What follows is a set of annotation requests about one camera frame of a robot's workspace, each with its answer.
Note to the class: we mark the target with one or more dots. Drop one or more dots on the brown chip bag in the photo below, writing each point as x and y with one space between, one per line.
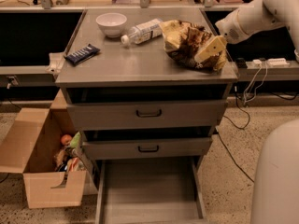
182 39

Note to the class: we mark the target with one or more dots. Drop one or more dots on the grey drawer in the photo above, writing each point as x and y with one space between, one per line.
144 115
149 148
150 191

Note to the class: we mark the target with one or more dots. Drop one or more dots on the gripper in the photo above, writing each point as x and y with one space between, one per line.
229 28

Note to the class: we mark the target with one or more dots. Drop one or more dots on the top grey drawer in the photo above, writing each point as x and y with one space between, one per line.
144 115

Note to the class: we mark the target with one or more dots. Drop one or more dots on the white power strip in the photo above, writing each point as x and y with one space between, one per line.
274 62

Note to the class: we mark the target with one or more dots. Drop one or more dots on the open cardboard box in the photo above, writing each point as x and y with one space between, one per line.
29 148

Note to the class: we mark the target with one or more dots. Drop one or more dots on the orange fruit in box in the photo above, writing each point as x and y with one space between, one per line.
66 139

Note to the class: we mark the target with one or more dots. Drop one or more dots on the bottom grey drawer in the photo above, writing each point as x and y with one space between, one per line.
150 191

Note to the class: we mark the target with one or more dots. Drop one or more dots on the middle grey drawer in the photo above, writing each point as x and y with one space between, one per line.
149 148

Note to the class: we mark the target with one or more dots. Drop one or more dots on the white bowl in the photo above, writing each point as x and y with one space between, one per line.
111 24

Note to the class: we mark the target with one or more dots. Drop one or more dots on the green item in box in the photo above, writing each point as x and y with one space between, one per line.
75 140

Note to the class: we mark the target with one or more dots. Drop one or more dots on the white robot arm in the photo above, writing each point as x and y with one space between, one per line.
275 198

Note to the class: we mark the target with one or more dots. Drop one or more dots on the grey drawer cabinet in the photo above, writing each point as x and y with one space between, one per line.
142 73

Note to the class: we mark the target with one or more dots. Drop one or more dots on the dark blue snack bar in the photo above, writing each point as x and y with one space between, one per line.
82 55

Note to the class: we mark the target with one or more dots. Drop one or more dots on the clear plastic water bottle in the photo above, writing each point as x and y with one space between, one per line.
142 32

